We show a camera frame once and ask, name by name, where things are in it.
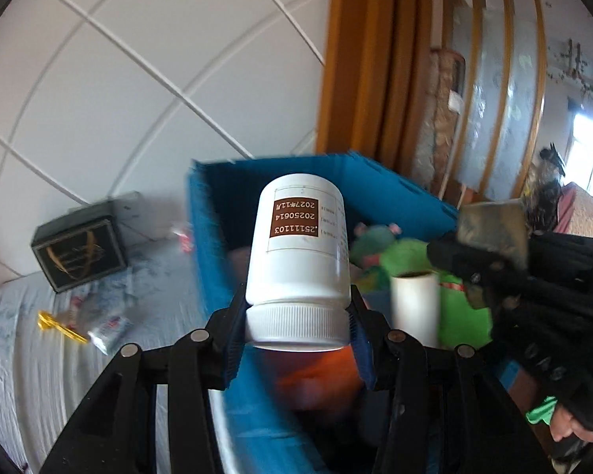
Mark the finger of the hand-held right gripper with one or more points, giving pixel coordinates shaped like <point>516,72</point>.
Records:
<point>454,256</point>

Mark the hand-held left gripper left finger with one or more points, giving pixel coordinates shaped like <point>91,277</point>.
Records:
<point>232,335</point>

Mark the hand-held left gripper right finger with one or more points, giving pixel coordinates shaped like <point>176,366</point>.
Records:
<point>363,350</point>

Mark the olive small box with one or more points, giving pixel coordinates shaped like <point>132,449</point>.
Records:
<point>494,227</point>

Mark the green plush cloth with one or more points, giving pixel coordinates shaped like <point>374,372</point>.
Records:
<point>462,321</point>

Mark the teal and pink plush toy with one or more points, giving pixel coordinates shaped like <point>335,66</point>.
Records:
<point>373,244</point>

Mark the white plastic bottle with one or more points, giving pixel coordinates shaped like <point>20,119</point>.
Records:
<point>296,276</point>

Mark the blue plastic storage container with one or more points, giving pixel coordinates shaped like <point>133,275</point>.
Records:
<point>212,237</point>

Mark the person's right hand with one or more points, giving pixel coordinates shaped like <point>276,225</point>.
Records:
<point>568,427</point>

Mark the orange plush toy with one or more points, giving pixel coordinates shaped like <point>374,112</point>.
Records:
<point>316,375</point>

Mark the white paper roll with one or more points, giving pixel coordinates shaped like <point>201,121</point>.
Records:
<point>415,311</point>

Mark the small red white packet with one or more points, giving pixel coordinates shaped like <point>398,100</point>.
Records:
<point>184,242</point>

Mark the green clothing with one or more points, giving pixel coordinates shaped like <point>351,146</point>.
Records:
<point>541,412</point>

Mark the dark cloth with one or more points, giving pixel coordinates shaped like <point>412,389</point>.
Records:
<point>548,187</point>

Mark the white and red small box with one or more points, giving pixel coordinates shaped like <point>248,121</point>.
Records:
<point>108,333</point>

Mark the rolled patterned mat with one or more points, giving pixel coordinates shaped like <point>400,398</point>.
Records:
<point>440,123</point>

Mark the frosted glass wooden door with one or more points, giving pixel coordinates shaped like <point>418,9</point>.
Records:
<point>489,108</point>

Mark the black gift box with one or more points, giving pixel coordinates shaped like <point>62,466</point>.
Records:
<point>79,252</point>

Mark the gold yellow wrapper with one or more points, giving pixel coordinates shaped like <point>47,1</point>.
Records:
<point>54,322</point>

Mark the grey wall socket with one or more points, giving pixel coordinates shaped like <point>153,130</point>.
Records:
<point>128,205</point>

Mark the wooden frame post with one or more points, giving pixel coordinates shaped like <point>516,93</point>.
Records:
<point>365,84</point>

